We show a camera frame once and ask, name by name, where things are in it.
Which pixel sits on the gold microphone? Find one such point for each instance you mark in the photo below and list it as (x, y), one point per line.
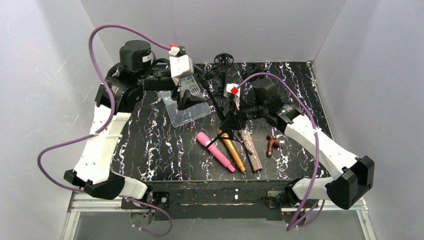
(234, 153)

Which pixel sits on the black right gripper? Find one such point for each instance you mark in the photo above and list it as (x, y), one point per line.
(233, 113)

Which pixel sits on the black tripod microphone stand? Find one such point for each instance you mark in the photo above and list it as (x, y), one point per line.
(223, 61)

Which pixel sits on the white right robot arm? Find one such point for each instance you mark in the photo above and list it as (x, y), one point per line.
(350, 176)

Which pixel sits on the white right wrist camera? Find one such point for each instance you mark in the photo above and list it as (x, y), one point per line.
(232, 91)

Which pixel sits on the black round-base microphone stand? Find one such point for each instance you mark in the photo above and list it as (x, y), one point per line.
(252, 68)

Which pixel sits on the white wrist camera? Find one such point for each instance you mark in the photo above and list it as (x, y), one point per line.
(232, 91)
(180, 67)

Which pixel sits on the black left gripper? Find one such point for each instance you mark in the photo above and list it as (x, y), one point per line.
(185, 94)

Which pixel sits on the glitter silver-head microphone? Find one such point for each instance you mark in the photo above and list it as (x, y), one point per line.
(251, 150)

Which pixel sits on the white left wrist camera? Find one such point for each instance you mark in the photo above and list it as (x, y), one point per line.
(180, 67)

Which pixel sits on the pink microphone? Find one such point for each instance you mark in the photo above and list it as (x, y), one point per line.
(207, 143)

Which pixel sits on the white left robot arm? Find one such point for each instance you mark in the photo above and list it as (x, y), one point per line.
(121, 89)

